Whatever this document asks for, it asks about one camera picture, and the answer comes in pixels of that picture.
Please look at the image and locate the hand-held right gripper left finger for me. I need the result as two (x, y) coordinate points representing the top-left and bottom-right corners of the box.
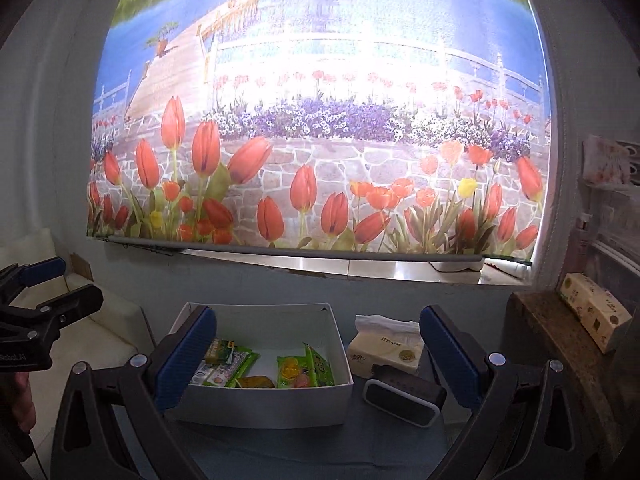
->
(50, 304), (220, 480)

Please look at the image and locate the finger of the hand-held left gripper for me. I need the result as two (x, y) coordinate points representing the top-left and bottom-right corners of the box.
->
(0, 284), (104, 342)
(0, 256), (67, 306)

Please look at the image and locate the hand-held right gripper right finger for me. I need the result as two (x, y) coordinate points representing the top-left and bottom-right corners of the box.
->
(419, 304), (590, 480)

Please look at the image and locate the white cardboard box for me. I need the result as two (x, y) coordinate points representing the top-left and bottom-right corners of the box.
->
(167, 301), (354, 430)

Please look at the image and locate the person's left hand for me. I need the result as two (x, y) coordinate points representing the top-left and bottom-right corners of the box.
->
(11, 370), (38, 434)

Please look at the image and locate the cream sofa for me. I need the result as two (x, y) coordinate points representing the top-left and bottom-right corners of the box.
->
(0, 227), (153, 361)

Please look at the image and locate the white green snack packet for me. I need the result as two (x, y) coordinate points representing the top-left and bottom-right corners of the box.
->
(192, 347), (261, 389)

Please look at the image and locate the cream tissue pack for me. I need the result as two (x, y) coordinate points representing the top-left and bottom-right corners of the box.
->
(347, 314), (426, 380)

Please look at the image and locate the brown snack packet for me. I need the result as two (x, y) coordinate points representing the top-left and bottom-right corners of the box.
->
(236, 374), (277, 390)

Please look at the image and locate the white plastic object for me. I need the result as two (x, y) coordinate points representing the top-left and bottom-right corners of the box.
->
(429, 256), (485, 275)

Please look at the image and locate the stone-topped cabinet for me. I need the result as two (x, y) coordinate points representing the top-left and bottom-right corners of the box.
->
(504, 290), (640, 480)

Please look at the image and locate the metal window sill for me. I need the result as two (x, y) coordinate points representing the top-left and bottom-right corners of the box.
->
(107, 237), (533, 287)

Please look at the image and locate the wrapped tissue pack bundle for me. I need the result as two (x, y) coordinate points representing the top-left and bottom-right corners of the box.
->
(558, 272), (633, 354)

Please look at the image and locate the floral plastic bag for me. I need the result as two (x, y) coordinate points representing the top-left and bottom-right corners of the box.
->
(581, 134), (640, 192)

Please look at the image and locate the floral roller blind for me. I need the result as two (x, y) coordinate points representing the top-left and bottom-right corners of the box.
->
(87, 0), (553, 261)

